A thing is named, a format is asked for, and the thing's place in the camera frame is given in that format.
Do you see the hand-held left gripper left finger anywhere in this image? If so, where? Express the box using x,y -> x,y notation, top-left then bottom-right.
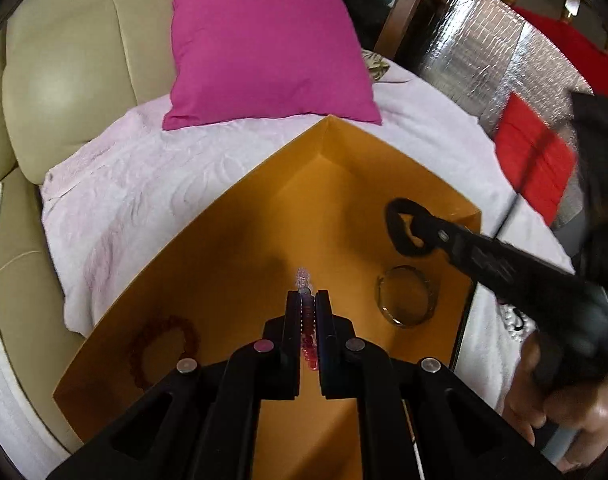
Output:
46,291 -> 305,480

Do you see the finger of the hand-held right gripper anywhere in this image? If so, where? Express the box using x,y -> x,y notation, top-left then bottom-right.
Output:
418,215 -> 485,275

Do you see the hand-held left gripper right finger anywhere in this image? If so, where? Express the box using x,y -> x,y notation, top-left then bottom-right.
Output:
315,289 -> 565,480

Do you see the clear and pink bead bracelet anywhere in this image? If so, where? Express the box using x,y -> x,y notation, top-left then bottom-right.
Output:
295,267 -> 321,372

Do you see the white pearl bead bracelet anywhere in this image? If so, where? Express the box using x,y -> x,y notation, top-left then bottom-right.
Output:
501,304 -> 538,343

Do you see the black scrunchie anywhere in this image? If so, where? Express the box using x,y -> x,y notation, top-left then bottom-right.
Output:
385,198 -> 435,259

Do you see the metal bangle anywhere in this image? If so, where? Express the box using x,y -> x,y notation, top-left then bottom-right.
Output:
375,264 -> 440,330

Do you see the orange cardboard box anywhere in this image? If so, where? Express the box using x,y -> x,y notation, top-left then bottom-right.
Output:
52,115 -> 483,480

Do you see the dark red bead bracelet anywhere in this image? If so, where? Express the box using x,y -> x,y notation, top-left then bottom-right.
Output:
128,314 -> 201,392

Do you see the person's right hand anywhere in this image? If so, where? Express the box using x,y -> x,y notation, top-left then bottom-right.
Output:
502,329 -> 608,473

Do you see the red cushion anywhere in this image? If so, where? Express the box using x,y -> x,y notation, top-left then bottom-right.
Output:
490,92 -> 580,227

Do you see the patterned cloth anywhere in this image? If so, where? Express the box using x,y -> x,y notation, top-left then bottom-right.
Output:
361,50 -> 393,84

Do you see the silver foil sheet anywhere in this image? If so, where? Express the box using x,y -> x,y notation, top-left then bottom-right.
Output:
413,0 -> 602,233

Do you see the pale pink embossed blanket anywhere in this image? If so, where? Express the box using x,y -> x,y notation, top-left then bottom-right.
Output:
40,50 -> 577,411

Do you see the red cloth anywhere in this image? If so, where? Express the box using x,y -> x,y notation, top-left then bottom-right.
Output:
511,4 -> 608,108

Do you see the magenta pillow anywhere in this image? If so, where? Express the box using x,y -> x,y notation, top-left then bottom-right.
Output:
162,0 -> 383,131

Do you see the white towel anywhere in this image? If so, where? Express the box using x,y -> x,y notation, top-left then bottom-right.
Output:
0,180 -> 92,480

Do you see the beige leather sofa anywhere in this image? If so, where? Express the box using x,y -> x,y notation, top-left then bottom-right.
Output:
0,0 -> 195,456

